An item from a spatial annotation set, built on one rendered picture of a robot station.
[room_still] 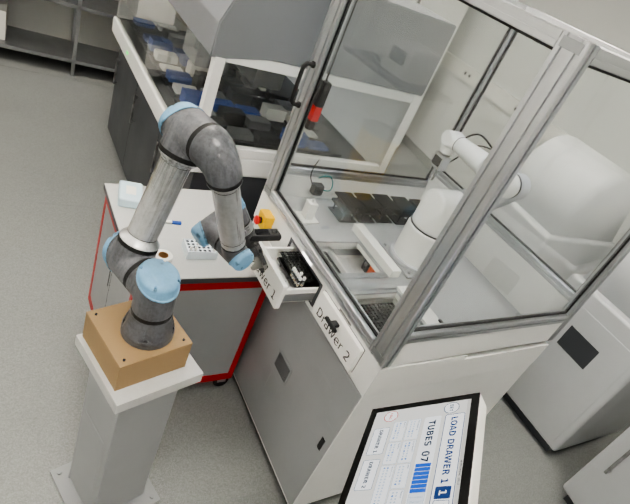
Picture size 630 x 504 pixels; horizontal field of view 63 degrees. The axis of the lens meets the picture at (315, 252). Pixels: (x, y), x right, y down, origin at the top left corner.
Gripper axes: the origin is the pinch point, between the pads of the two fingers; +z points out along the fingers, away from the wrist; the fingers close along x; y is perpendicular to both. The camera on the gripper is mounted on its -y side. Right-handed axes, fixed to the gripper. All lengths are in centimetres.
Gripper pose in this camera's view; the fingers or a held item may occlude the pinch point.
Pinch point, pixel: (264, 263)
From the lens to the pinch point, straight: 191.4
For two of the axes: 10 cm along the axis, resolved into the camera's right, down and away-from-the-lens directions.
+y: -8.8, 4.4, -1.5
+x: 4.3, 6.4, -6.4
